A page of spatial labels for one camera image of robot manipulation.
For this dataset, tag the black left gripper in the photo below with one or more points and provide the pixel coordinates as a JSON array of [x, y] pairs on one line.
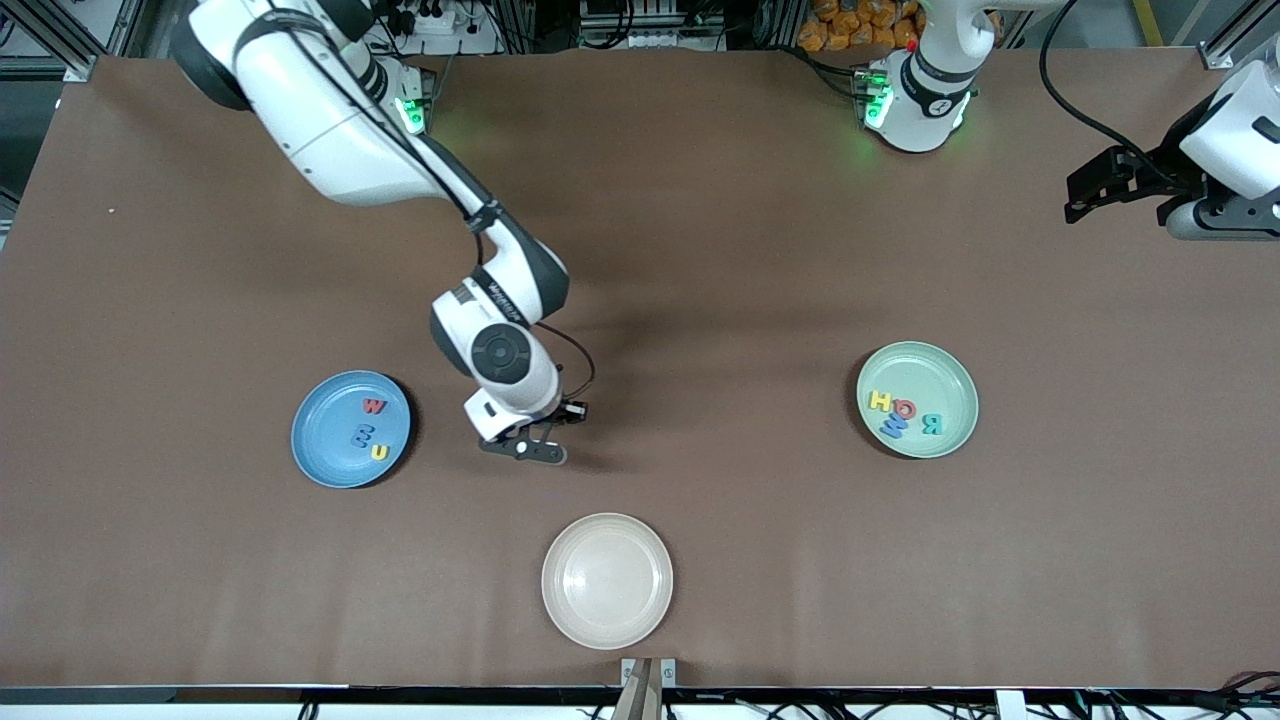
[[1163, 161]]

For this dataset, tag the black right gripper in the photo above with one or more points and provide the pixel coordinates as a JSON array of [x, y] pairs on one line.
[[561, 409]]

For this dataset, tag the red letter w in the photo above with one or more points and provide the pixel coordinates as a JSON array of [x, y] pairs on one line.
[[373, 407]]

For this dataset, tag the yellow letter u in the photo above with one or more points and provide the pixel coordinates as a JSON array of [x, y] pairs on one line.
[[375, 454]]

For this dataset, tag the blue letter E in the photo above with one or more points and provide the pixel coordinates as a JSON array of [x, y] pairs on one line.
[[362, 436]]

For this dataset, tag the teal letter R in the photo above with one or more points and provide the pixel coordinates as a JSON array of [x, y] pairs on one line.
[[931, 425]]

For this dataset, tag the red letter Q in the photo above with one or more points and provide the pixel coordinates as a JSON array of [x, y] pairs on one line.
[[900, 409]]

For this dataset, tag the yellow letter H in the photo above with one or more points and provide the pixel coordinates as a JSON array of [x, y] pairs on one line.
[[880, 402]]

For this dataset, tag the blue letter M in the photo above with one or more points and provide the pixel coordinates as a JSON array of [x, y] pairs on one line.
[[894, 428]]

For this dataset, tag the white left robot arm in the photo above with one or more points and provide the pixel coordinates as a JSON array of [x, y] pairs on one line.
[[925, 110]]

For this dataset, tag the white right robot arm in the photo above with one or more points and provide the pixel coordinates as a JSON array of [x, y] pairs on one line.
[[340, 130]]

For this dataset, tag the beige plate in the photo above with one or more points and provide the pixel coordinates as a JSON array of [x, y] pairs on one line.
[[607, 580]]

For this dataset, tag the blue plate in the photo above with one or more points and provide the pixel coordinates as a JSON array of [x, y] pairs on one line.
[[325, 430]]

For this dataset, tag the green plate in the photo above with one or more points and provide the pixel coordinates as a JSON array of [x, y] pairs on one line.
[[930, 375]]

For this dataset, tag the orange packets pile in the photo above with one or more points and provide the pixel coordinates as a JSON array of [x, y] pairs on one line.
[[850, 25]]

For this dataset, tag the white power strip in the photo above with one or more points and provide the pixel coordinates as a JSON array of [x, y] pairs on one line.
[[435, 22]]

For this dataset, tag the aluminium frame profile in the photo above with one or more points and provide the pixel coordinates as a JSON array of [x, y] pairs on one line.
[[1215, 55], [75, 65]]

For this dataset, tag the metal bracket with wooden strip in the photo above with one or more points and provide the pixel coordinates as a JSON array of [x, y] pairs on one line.
[[632, 672]]

